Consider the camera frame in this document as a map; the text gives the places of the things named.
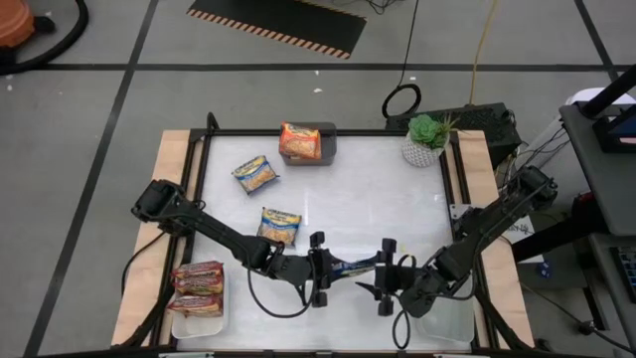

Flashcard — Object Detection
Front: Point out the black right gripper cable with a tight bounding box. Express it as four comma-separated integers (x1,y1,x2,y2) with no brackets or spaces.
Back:
391,252,419,351

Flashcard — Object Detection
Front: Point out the black perforated computer case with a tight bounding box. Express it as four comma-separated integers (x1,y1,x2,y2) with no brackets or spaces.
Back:
386,101,523,169

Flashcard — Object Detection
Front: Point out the succulent plant in white pot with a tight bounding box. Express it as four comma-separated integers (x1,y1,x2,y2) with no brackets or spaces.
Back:
400,112,461,169

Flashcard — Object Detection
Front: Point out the dark grey plastic bin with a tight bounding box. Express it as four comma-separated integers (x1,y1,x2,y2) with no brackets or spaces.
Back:
277,121,339,168

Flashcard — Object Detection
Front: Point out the black coiled floor cable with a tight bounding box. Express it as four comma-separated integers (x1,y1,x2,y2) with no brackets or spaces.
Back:
381,0,423,120

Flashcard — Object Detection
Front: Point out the black vacuum hose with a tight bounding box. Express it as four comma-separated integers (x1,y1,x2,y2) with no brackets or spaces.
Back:
0,0,90,77

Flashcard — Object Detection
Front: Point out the orange vacuum canister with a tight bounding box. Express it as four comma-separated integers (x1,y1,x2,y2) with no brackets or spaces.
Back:
0,0,59,51

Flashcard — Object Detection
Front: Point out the orange chicken ramen noodle pack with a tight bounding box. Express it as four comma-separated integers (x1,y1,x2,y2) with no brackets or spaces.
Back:
278,122,323,161

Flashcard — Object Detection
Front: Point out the white rectangular tray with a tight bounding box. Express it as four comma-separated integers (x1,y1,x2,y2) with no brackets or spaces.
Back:
170,263,231,340
414,277,476,344

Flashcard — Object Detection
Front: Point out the black floor cable with plug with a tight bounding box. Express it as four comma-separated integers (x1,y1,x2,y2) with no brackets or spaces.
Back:
519,280,636,355

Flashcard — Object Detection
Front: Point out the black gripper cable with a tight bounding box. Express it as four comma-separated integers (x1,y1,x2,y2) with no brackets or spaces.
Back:
391,252,419,351
245,266,319,320

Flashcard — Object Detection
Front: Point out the black aluminium table frame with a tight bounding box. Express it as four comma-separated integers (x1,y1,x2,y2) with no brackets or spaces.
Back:
116,111,538,358

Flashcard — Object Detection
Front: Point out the dark keyboard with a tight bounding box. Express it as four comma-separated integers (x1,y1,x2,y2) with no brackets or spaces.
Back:
609,246,636,305

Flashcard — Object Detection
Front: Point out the black device on desk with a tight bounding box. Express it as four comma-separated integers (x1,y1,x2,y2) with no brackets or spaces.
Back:
592,102,636,154

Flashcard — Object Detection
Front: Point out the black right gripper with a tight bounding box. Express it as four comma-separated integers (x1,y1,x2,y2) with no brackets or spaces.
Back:
355,239,441,319

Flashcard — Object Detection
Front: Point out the yellow floor cable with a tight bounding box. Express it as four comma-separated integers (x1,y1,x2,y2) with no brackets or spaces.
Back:
468,0,500,108

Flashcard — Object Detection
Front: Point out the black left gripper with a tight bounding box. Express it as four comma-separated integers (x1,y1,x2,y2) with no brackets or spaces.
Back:
271,232,357,308

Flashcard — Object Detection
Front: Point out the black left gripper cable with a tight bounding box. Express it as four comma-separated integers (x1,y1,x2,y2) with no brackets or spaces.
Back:
245,266,319,320

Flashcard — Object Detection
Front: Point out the black desk leg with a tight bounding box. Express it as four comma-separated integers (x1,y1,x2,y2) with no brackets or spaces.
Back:
511,201,612,265

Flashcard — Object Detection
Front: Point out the grey keyboard desk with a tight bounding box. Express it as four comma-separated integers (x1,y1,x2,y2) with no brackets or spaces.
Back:
588,232,636,349

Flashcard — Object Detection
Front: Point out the silver metal bracket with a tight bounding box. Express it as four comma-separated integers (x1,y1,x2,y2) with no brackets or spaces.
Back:
449,202,473,222

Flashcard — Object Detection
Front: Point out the black hazard-striped floor mat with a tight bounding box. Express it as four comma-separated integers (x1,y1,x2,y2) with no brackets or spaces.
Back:
186,0,369,61

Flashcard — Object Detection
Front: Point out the white paper sheet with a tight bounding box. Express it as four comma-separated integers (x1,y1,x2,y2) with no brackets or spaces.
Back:
504,216,537,246

